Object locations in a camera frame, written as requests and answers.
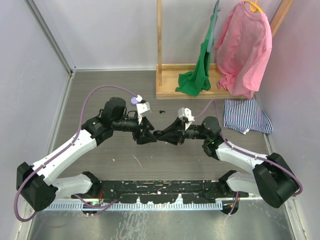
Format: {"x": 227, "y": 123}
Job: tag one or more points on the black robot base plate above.
{"x": 161, "y": 191}

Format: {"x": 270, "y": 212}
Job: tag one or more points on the orange clothes hanger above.
{"x": 254, "y": 6}

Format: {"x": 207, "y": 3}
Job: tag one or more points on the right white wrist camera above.
{"x": 185, "y": 114}

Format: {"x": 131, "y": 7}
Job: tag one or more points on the aluminium corner frame profile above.
{"x": 43, "y": 17}

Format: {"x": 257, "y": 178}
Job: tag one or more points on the blue white striped cloth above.
{"x": 244, "y": 116}

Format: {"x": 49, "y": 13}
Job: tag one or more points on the black round earbud case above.
{"x": 157, "y": 133}

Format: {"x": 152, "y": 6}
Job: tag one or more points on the slotted grey cable duct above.
{"x": 74, "y": 205}

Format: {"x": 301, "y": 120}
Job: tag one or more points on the green cloth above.
{"x": 197, "y": 80}

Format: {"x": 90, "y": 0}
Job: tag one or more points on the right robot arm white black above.
{"x": 267, "y": 176}

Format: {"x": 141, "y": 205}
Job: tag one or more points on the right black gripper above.
{"x": 176, "y": 132}

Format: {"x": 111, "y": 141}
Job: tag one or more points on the pink t-shirt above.
{"x": 243, "y": 51}

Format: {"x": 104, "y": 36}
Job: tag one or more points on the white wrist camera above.
{"x": 185, "y": 114}
{"x": 143, "y": 108}

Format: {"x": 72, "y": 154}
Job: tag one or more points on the wooden clothes rack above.
{"x": 167, "y": 74}

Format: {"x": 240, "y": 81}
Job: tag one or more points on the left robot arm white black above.
{"x": 39, "y": 183}

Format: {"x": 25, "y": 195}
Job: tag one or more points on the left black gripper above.
{"x": 145, "y": 136}

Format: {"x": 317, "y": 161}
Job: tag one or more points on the blue clothes hanger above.
{"x": 212, "y": 27}

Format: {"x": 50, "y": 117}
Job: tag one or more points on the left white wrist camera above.
{"x": 143, "y": 108}

